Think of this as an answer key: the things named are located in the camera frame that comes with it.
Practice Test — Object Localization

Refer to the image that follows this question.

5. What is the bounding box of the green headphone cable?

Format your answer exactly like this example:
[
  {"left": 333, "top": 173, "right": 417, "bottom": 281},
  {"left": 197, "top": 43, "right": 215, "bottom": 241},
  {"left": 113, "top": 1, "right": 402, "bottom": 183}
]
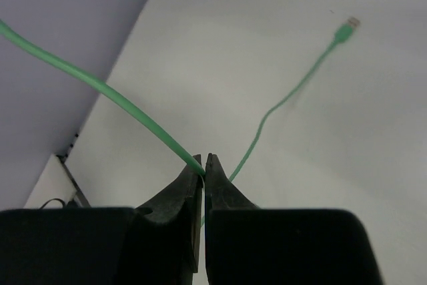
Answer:
[{"left": 0, "top": 16, "right": 361, "bottom": 229}]

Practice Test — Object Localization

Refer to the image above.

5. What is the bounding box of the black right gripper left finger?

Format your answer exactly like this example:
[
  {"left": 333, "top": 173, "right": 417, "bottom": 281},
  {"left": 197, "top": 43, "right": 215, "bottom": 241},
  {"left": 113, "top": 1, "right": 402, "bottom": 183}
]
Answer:
[{"left": 1, "top": 166, "right": 202, "bottom": 284}]

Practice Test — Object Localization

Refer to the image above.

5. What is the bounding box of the metal rail strip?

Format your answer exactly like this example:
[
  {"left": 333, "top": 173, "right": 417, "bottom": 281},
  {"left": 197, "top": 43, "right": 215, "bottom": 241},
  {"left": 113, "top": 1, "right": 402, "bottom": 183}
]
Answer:
[{"left": 55, "top": 155, "right": 91, "bottom": 208}]

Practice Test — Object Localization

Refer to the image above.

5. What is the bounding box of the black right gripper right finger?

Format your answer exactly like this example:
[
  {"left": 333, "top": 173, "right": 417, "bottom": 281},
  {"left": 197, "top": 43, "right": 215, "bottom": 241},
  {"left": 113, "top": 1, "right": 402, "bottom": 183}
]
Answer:
[{"left": 205, "top": 154, "right": 383, "bottom": 284}]

